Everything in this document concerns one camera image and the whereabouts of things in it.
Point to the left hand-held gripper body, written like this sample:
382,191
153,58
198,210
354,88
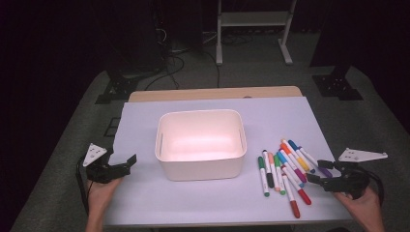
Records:
96,170

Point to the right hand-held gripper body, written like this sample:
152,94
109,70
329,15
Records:
351,180

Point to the purple marker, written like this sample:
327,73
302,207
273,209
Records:
325,172

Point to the red marker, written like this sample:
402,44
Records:
305,197
295,210

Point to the yellow marker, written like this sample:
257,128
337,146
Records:
303,164

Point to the light green marker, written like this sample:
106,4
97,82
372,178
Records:
281,183

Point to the orange marker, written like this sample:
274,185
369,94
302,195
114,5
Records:
285,149

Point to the light blue marker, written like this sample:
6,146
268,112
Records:
282,157

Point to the black marker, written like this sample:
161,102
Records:
270,181

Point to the peach marker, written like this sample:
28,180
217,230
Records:
271,158

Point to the dark green marker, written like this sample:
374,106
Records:
263,175

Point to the white plastic storage bin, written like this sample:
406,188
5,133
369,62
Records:
201,141

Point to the person's left hand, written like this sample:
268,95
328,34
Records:
100,196

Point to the person's right hand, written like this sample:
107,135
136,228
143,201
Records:
369,212

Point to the white table cover sheet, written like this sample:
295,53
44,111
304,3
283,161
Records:
145,199

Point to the black stand base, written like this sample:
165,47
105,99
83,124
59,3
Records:
117,87
336,85

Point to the white metal stand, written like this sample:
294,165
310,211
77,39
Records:
251,18

